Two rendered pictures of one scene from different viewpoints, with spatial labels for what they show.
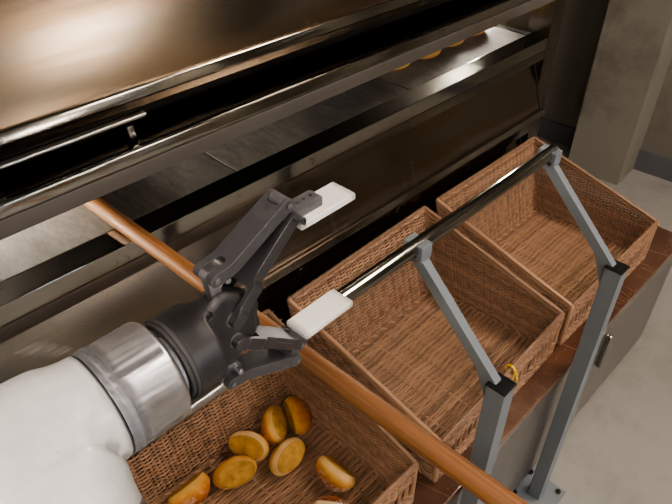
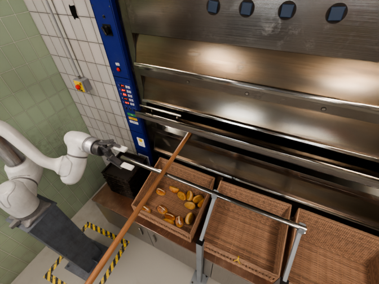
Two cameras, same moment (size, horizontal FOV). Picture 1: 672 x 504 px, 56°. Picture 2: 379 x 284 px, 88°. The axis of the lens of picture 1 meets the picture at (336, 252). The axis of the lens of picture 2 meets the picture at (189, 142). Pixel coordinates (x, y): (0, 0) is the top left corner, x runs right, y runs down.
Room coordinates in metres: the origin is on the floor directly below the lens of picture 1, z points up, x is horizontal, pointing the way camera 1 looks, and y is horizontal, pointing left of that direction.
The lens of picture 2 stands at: (0.60, -0.73, 2.22)
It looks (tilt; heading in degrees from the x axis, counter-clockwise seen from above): 44 degrees down; 73
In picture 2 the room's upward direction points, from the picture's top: 2 degrees counter-clockwise
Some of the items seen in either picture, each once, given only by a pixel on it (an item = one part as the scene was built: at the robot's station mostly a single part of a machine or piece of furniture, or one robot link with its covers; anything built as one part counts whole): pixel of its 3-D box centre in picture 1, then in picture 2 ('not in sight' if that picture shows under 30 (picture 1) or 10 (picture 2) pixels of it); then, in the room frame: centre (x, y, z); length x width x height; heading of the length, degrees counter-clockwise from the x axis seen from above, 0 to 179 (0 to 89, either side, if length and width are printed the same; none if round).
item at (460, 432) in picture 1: (428, 326); (244, 226); (1.15, -0.24, 0.72); 0.56 x 0.49 x 0.28; 137
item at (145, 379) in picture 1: (135, 382); (93, 146); (0.33, 0.16, 1.48); 0.09 x 0.06 x 0.09; 46
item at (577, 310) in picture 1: (545, 230); (333, 264); (1.57, -0.65, 0.72); 0.56 x 0.49 x 0.28; 135
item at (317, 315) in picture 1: (320, 313); (127, 166); (0.48, 0.02, 1.41); 0.07 x 0.03 x 0.01; 136
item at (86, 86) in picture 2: not in sight; (82, 84); (0.22, 0.99, 1.46); 0.10 x 0.07 x 0.10; 136
